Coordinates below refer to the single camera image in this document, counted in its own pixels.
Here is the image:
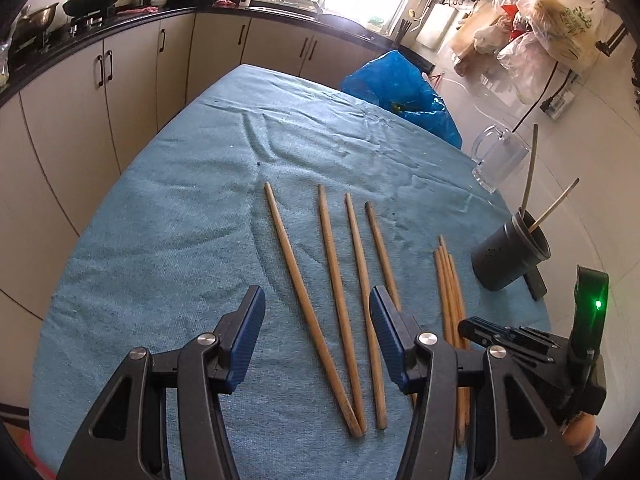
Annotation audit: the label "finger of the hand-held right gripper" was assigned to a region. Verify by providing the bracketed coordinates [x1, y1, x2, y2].
[458, 316, 568, 366]

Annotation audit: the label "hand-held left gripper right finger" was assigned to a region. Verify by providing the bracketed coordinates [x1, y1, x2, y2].
[369, 285, 583, 480]

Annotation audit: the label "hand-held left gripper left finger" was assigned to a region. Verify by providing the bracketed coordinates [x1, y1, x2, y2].
[57, 285, 267, 480]

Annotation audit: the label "wooden chopstick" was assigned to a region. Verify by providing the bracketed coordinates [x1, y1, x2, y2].
[443, 246, 469, 428]
[264, 182, 363, 438]
[438, 235, 466, 447]
[344, 193, 389, 431]
[448, 254, 472, 426]
[433, 249, 463, 447]
[317, 184, 367, 433]
[365, 202, 418, 408]

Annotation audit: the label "dark grey utensil holder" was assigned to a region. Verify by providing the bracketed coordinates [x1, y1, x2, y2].
[471, 208, 551, 292]

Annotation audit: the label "person's right forearm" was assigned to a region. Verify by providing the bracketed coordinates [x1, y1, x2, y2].
[562, 412, 608, 471]

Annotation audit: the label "weathered chopstick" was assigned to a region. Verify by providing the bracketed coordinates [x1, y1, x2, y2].
[520, 124, 540, 213]
[530, 177, 581, 231]

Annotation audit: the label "blue table cloth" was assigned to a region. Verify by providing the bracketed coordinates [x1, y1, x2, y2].
[30, 63, 553, 480]

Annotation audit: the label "clear glass mug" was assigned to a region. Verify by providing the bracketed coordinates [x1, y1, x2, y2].
[471, 125, 531, 195]

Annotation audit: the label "blue plastic bag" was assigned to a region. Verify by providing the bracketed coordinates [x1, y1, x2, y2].
[340, 50, 463, 150]

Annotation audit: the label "beige lower cabinets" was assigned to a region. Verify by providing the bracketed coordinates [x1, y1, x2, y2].
[0, 10, 401, 411]

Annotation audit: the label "white plastic bags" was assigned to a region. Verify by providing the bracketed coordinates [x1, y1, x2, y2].
[450, 0, 551, 106]

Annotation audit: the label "clear bag of flatbread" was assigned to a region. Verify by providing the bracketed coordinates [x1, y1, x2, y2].
[517, 0, 608, 68]

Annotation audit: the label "white cutting board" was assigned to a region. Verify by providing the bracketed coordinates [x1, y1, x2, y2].
[415, 2, 458, 51]

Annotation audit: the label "black kitchen countertop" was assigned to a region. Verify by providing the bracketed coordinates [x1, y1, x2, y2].
[0, 2, 436, 108]

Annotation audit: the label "gas stove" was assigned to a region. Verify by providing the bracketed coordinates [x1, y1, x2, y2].
[10, 7, 131, 56]

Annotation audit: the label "steel cooking pot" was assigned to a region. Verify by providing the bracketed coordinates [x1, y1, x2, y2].
[12, 2, 60, 43]

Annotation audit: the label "wall power socket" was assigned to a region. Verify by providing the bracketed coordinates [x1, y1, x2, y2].
[542, 75, 576, 121]

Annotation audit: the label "black power cable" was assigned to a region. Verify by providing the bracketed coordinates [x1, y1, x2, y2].
[500, 60, 562, 141]

